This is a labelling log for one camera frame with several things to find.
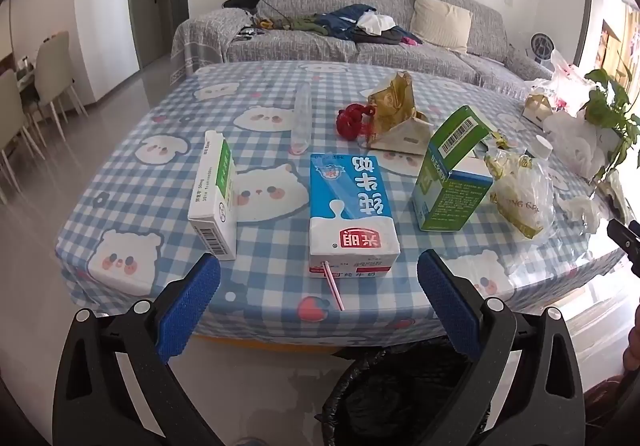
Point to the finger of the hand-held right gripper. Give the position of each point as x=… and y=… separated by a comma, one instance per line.
x=625, y=236

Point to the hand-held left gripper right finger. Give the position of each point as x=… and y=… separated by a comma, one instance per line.
x=447, y=306

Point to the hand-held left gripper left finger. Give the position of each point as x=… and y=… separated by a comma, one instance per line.
x=190, y=306

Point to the white tissue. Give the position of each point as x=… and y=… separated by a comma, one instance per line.
x=585, y=211

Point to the trash bin with black bag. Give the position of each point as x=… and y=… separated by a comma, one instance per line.
x=390, y=386

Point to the blue white milk carton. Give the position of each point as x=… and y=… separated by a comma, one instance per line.
x=350, y=206

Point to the white yellow snack wrapper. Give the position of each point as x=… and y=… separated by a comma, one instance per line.
x=498, y=139

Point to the wooden table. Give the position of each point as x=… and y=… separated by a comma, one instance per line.
x=250, y=342

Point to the white plastic bag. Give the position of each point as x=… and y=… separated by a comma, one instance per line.
x=575, y=140

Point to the clear crinkled plastic bag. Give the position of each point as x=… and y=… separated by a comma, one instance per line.
x=525, y=196

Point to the white medicine box green stripe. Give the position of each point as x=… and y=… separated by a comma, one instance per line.
x=212, y=196

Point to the pink drinking straw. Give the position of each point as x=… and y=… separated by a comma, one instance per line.
x=332, y=286

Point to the blue checked bear tablecloth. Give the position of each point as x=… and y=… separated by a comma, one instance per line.
x=150, y=196

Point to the green potted plant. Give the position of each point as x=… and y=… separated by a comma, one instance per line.
x=607, y=100

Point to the brown paper bag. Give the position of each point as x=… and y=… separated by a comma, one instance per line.
x=535, y=108

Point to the person's maroon plaid pants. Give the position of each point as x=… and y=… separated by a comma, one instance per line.
x=612, y=401

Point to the white plastic bags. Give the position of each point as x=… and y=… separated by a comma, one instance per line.
x=565, y=75

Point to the small round fan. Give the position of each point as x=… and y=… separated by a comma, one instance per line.
x=541, y=45

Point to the red knotted object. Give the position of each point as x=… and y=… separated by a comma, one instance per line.
x=352, y=120

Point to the gold tissue packet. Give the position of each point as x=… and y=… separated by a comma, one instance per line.
x=395, y=100

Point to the beige dining chair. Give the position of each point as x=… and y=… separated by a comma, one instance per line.
x=55, y=65
x=15, y=115

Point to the pink cloth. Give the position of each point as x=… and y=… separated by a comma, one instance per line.
x=411, y=41

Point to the dark clothing pile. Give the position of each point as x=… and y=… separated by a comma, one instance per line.
x=385, y=38

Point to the grey sofa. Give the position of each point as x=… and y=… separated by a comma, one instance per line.
x=300, y=50

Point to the cream pillow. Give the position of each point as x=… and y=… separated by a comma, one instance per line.
x=440, y=20

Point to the white cloth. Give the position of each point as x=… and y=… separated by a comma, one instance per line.
x=375, y=23

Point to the green garment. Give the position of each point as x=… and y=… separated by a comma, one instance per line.
x=305, y=24

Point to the blue jacket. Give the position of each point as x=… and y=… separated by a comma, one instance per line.
x=345, y=18

